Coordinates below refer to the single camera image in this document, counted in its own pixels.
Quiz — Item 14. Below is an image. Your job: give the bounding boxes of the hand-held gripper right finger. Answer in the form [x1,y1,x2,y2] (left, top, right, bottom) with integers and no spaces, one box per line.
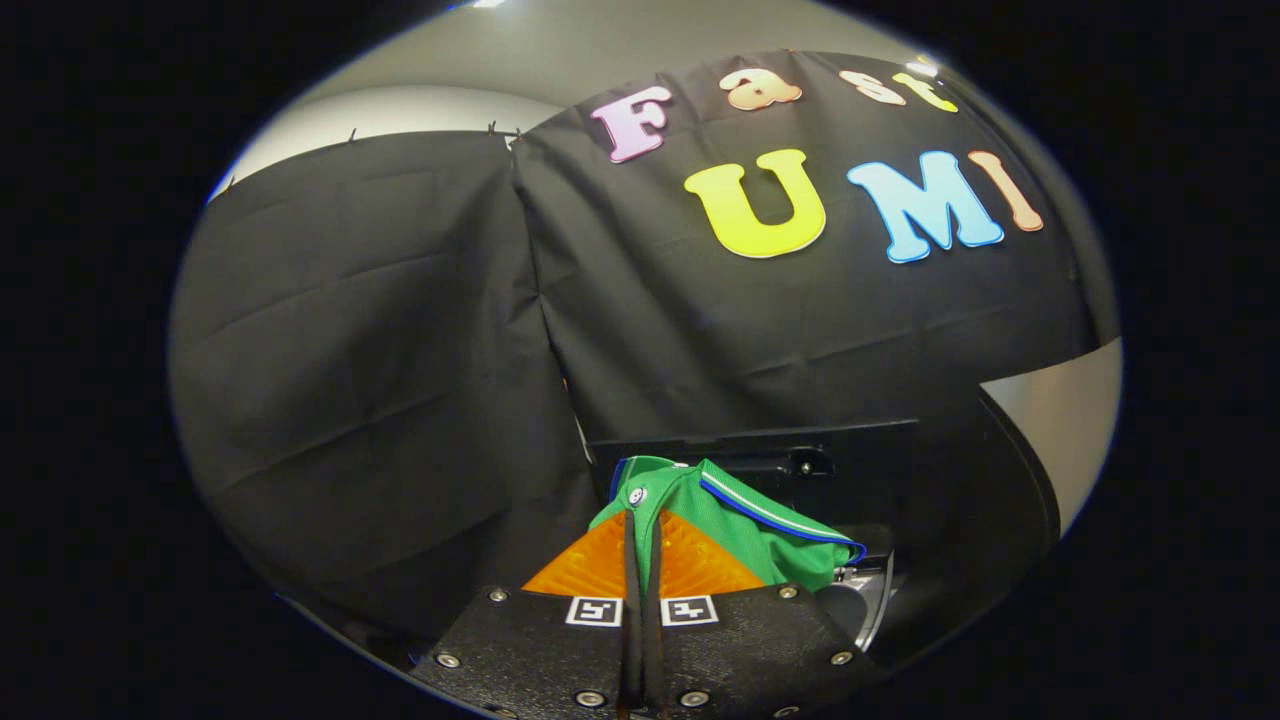
[642,506,883,720]

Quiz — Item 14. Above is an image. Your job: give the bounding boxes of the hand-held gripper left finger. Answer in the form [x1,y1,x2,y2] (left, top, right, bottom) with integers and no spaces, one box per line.
[410,508,643,720]

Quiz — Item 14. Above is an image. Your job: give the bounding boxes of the black backdrop cloth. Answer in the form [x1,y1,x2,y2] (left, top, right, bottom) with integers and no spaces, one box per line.
[168,50,1121,641]

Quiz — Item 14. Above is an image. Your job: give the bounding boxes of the green polo shirt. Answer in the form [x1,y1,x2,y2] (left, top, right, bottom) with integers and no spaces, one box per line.
[590,455,869,594]

